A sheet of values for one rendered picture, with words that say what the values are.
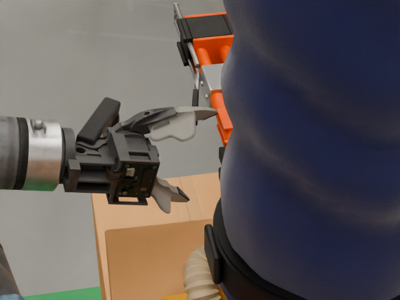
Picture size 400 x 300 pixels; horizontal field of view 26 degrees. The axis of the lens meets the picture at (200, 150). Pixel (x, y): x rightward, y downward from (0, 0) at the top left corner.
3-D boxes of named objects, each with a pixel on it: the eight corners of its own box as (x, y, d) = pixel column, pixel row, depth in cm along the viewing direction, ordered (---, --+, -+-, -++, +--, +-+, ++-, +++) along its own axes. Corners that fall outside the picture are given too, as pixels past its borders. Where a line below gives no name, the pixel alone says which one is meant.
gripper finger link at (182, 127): (227, 133, 110) (161, 164, 110) (215, 107, 114) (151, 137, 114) (219, 116, 108) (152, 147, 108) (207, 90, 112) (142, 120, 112)
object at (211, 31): (239, 63, 137) (240, 36, 134) (193, 68, 136) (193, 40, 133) (228, 37, 144) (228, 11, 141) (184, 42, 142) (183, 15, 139)
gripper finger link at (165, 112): (185, 131, 113) (125, 159, 113) (182, 124, 114) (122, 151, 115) (172, 106, 110) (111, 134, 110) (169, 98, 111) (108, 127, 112)
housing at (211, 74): (253, 111, 127) (254, 85, 124) (207, 116, 126) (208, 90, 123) (242, 86, 132) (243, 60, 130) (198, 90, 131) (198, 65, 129)
